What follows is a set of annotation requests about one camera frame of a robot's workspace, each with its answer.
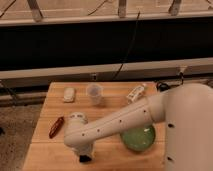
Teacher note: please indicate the green bowl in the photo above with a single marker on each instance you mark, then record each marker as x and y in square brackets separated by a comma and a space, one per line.
[139, 139]

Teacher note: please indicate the white computer mouse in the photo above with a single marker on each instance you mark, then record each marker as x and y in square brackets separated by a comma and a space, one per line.
[69, 95]

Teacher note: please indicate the translucent white ceramic cup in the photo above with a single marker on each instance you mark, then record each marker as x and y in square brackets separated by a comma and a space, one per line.
[94, 92]

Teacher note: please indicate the white plastic bottle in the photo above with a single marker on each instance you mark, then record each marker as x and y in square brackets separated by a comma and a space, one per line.
[136, 93]

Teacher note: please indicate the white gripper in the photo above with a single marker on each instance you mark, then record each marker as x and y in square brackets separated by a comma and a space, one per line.
[81, 118]

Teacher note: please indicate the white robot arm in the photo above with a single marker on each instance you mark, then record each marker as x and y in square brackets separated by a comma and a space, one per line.
[186, 111]

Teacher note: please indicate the wooden table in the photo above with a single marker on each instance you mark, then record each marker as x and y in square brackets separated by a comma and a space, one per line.
[80, 138]

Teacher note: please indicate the red brown pen case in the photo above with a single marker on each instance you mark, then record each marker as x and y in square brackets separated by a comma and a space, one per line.
[56, 127]

